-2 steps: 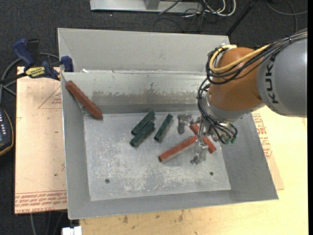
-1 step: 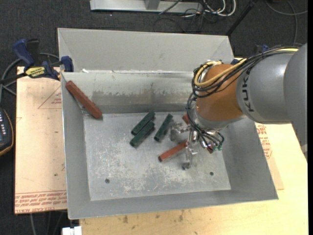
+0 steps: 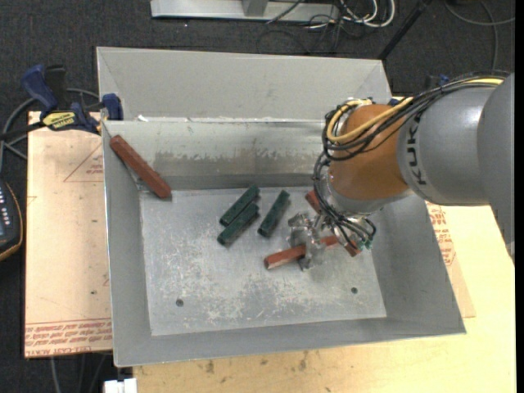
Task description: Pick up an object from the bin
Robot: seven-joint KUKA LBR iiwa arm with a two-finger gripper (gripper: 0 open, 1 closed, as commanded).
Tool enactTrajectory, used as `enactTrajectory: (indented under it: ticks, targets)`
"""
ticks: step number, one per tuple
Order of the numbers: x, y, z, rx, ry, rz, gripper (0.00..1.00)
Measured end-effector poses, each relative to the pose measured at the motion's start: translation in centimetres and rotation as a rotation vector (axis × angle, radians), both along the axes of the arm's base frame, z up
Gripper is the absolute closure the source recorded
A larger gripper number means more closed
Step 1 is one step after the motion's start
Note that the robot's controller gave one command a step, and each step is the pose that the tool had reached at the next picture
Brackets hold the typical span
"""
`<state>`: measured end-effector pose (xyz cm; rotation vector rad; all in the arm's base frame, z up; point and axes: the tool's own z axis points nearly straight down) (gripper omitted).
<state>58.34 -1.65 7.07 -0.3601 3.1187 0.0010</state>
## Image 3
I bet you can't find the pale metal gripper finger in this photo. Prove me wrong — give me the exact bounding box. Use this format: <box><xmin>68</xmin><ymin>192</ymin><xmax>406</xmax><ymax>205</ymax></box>
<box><xmin>287</xmin><ymin>212</ymin><xmax>315</xmax><ymax>242</ymax></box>
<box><xmin>298</xmin><ymin>240</ymin><xmax>326</xmax><ymax>272</ymax></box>

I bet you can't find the red-brown block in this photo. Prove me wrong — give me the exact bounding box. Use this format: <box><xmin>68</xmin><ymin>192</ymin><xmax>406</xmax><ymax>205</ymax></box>
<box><xmin>264</xmin><ymin>235</ymin><xmax>341</xmax><ymax>271</ymax></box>
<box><xmin>109</xmin><ymin>134</ymin><xmax>173</xmax><ymax>200</ymax></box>
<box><xmin>305</xmin><ymin>190</ymin><xmax>364</xmax><ymax>258</ymax></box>

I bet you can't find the dark green flat block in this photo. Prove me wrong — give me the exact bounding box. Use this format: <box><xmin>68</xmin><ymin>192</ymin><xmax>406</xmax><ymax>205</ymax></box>
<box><xmin>216</xmin><ymin>203</ymin><xmax>261</xmax><ymax>246</ymax></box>
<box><xmin>219</xmin><ymin>184</ymin><xmax>260</xmax><ymax>227</ymax></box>
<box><xmin>257</xmin><ymin>189</ymin><xmax>291</xmax><ymax>238</ymax></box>

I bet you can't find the grey metal bin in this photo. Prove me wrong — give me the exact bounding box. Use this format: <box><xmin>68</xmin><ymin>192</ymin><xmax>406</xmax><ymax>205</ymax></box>
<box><xmin>96</xmin><ymin>46</ymin><xmax>468</xmax><ymax>368</ymax></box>

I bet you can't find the brown cardboard board red print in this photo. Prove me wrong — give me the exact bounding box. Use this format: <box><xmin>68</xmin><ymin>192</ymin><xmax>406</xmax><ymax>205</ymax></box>
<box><xmin>24</xmin><ymin>111</ymin><xmax>477</xmax><ymax>359</ymax></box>

